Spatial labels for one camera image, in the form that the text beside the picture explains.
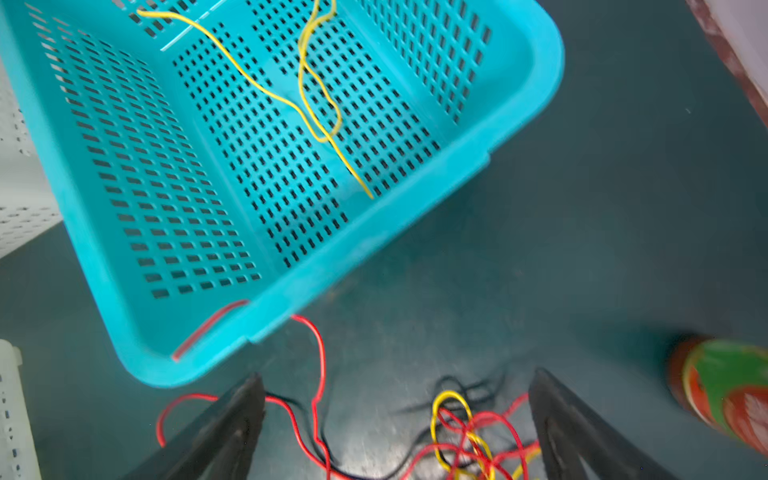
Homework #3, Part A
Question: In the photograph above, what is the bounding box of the teal plastic basket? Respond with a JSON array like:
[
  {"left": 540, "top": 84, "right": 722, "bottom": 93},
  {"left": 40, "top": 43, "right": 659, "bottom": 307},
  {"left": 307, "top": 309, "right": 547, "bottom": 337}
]
[{"left": 1, "top": 1, "right": 565, "bottom": 388}]

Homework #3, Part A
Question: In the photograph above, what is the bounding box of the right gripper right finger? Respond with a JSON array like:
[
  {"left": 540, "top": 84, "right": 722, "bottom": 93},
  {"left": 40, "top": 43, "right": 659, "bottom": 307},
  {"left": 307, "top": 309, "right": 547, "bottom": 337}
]
[{"left": 528, "top": 368, "right": 674, "bottom": 479}]

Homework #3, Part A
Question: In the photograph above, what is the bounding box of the red cable bundle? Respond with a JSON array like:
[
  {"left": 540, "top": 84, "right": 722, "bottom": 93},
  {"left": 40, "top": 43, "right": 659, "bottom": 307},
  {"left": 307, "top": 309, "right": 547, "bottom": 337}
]
[{"left": 157, "top": 299, "right": 544, "bottom": 480}]

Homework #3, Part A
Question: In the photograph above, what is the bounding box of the black cable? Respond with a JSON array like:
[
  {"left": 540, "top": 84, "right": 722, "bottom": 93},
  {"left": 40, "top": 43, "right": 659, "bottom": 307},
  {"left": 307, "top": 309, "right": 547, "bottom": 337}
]
[{"left": 263, "top": 371, "right": 511, "bottom": 480}]

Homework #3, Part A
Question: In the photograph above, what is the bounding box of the brown sauce bottle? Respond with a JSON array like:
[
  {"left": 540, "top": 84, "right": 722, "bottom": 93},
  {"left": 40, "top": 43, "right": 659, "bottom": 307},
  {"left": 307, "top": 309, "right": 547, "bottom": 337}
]
[{"left": 665, "top": 334, "right": 767, "bottom": 455}]

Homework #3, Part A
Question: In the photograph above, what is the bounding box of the white plastic basket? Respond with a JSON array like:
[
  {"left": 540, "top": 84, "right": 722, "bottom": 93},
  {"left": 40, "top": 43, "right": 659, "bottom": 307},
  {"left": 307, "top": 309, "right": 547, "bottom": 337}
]
[
  {"left": 0, "top": 339, "right": 41, "bottom": 480},
  {"left": 0, "top": 71, "right": 62, "bottom": 257}
]

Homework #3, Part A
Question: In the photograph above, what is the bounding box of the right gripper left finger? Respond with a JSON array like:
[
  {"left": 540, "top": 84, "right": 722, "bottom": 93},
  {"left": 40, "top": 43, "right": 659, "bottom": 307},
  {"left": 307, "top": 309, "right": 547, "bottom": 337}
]
[{"left": 125, "top": 374, "right": 266, "bottom": 479}]

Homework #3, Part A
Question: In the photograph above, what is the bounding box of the yellow cable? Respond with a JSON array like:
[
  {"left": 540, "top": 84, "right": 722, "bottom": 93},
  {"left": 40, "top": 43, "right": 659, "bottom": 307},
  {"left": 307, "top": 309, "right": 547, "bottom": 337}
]
[
  {"left": 136, "top": 0, "right": 374, "bottom": 200},
  {"left": 430, "top": 390, "right": 541, "bottom": 480}
]

